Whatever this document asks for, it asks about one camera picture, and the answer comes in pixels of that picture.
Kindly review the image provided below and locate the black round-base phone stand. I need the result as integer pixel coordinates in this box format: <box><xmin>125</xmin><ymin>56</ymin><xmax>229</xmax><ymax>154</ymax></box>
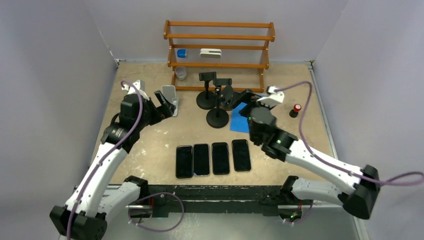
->
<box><xmin>196</xmin><ymin>71</ymin><xmax>217</xmax><ymax>110</ymax></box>

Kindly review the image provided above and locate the black smartphone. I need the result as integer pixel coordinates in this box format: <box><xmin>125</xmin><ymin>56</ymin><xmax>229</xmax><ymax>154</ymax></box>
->
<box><xmin>175</xmin><ymin>145</ymin><xmax>193</xmax><ymax>179</ymax></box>

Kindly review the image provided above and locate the black phone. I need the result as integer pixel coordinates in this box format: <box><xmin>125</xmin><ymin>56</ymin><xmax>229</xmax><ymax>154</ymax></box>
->
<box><xmin>193</xmin><ymin>143</ymin><xmax>210</xmax><ymax>176</ymax></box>
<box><xmin>212</xmin><ymin>142</ymin><xmax>230</xmax><ymax>175</ymax></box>
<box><xmin>231</xmin><ymin>139</ymin><xmax>252</xmax><ymax>172</ymax></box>

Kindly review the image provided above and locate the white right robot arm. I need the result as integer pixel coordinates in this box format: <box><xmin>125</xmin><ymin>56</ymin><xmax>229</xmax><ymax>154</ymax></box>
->
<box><xmin>222</xmin><ymin>86</ymin><xmax>381</xmax><ymax>220</ymax></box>

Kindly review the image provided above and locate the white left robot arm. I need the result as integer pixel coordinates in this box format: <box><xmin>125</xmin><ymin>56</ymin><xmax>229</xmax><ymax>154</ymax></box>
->
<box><xmin>49</xmin><ymin>90</ymin><xmax>176</xmax><ymax>240</ymax></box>

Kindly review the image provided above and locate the white folding phone stand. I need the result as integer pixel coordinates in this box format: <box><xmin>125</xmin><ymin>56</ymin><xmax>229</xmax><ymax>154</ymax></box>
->
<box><xmin>161</xmin><ymin>85</ymin><xmax>179</xmax><ymax>117</ymax></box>

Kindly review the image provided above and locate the blue rectangular mat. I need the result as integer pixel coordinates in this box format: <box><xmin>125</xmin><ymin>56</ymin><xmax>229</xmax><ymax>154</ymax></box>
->
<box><xmin>229</xmin><ymin>94</ymin><xmax>264</xmax><ymax>133</ymax></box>

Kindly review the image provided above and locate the clear plastic cup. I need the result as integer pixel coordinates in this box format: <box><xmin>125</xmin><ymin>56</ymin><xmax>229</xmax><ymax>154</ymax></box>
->
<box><xmin>174</xmin><ymin>66</ymin><xmax>187</xmax><ymax>80</ymax></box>

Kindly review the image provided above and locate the red capped black bottle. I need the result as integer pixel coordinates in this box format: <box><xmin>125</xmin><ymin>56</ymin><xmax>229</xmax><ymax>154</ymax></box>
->
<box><xmin>289</xmin><ymin>103</ymin><xmax>302</xmax><ymax>118</ymax></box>

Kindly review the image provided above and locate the blue small box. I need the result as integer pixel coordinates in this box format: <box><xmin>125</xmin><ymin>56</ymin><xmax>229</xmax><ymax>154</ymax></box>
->
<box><xmin>176</xmin><ymin>48</ymin><xmax>188</xmax><ymax>59</ymax></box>

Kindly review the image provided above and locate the orange wooden shelf rack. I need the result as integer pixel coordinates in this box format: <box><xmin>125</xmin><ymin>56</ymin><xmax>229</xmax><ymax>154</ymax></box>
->
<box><xmin>163</xmin><ymin>20</ymin><xmax>276</xmax><ymax>93</ymax></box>

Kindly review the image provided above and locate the white rectangular device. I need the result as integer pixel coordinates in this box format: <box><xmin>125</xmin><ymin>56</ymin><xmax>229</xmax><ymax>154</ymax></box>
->
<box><xmin>199</xmin><ymin>48</ymin><xmax>222</xmax><ymax>59</ymax></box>

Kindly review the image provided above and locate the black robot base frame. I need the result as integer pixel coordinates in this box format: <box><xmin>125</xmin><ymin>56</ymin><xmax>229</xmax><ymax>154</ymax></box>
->
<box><xmin>127</xmin><ymin>184</ymin><xmax>313</xmax><ymax>218</ymax></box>

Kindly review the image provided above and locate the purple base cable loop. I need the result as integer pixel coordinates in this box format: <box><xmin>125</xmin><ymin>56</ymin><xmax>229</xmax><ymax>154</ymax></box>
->
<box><xmin>127</xmin><ymin>192</ymin><xmax>185</xmax><ymax>233</ymax></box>

